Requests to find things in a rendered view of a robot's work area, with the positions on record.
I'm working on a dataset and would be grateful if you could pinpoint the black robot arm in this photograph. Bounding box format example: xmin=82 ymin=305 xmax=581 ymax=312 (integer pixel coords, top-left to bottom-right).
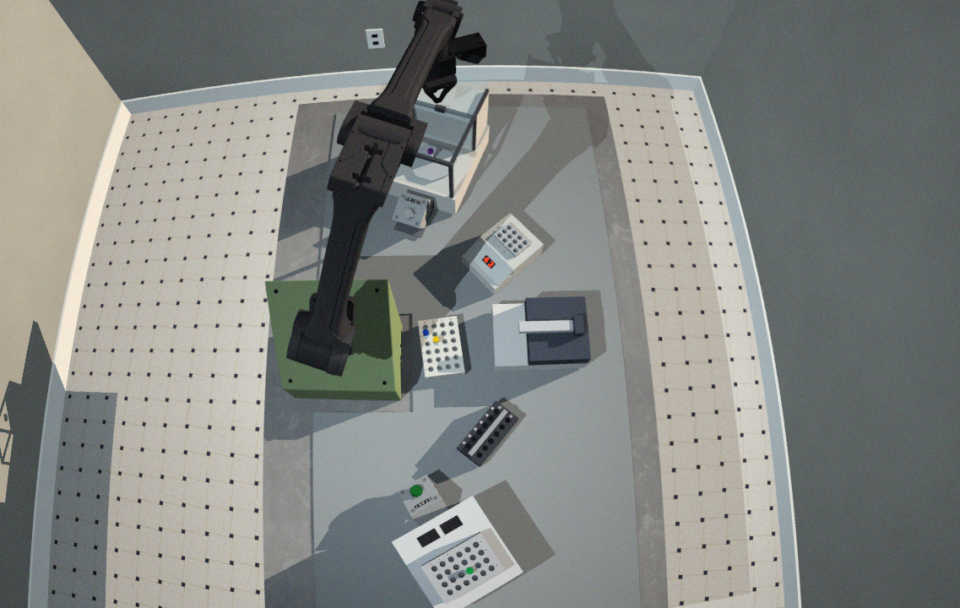
xmin=286 ymin=0 xmax=486 ymax=377

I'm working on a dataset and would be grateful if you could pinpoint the dark grey bench mat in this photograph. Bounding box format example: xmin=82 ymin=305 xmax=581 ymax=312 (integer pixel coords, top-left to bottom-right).
xmin=313 ymin=106 xmax=641 ymax=608

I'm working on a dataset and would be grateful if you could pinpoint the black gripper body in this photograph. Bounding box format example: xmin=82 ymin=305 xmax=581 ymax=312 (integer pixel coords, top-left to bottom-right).
xmin=423 ymin=52 xmax=457 ymax=92

